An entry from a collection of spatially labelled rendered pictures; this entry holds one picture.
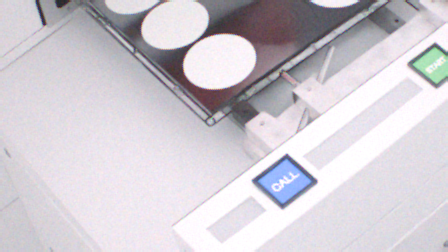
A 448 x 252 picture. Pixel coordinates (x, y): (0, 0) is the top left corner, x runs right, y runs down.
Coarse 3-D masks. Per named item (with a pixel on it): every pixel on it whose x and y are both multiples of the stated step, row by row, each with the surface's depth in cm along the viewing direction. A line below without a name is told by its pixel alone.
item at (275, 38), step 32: (96, 0) 176; (160, 0) 174; (192, 0) 173; (224, 0) 172; (256, 0) 171; (288, 0) 171; (128, 32) 170; (224, 32) 168; (256, 32) 167; (288, 32) 167; (320, 32) 166; (160, 64) 166; (256, 64) 164; (192, 96) 162; (224, 96) 161
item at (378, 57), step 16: (416, 16) 169; (400, 32) 168; (416, 32) 167; (384, 48) 166; (400, 48) 166; (352, 64) 165; (368, 64) 164; (384, 64) 164; (336, 80) 163; (352, 80) 163; (336, 96) 161; (288, 112) 161; (288, 128) 159; (256, 160) 159
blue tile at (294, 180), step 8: (280, 168) 145; (288, 168) 145; (296, 168) 145; (272, 176) 144; (280, 176) 144; (288, 176) 144; (296, 176) 144; (304, 176) 144; (264, 184) 144; (272, 184) 144; (280, 184) 143; (288, 184) 143; (296, 184) 143; (304, 184) 143; (272, 192) 143; (280, 192) 143; (288, 192) 143; (296, 192) 143; (280, 200) 142
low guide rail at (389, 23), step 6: (384, 6) 175; (378, 12) 174; (384, 12) 174; (390, 12) 174; (372, 18) 177; (378, 18) 175; (384, 18) 174; (390, 18) 174; (396, 18) 173; (378, 24) 176; (384, 24) 175; (390, 24) 173; (396, 24) 173; (402, 24) 173; (384, 30) 176; (390, 30) 174; (396, 30) 173
